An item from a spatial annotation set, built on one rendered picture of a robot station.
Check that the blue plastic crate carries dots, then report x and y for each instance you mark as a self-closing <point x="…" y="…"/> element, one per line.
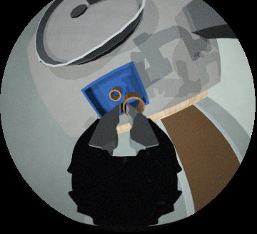
<point x="97" y="92"/>

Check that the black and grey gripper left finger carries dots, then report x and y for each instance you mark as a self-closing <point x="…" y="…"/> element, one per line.
<point x="100" y="135"/>

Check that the bronze bushing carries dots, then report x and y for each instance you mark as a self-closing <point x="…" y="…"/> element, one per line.
<point x="140" y="107"/>
<point x="113" y="97"/>

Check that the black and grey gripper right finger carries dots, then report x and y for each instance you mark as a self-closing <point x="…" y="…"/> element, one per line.
<point x="145" y="134"/>

